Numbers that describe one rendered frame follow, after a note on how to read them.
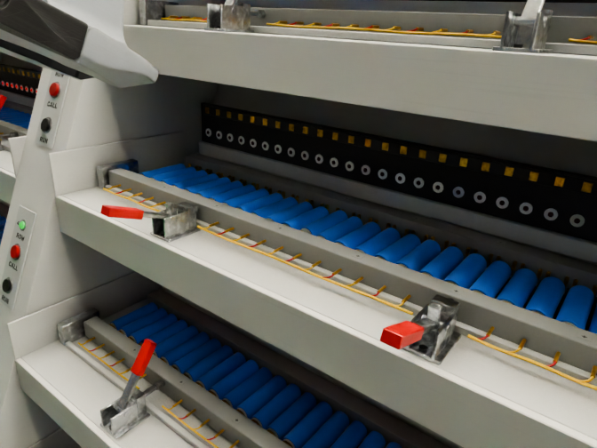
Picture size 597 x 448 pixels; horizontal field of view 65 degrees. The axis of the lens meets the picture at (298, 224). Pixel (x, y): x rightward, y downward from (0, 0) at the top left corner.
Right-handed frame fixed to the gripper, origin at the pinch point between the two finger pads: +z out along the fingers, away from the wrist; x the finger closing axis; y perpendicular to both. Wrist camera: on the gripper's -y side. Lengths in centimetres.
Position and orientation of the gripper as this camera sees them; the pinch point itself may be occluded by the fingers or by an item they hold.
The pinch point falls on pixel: (107, 76)
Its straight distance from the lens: 26.5
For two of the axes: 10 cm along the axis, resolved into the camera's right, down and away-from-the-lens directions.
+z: 5.3, 1.2, 8.4
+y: 3.0, -9.5, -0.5
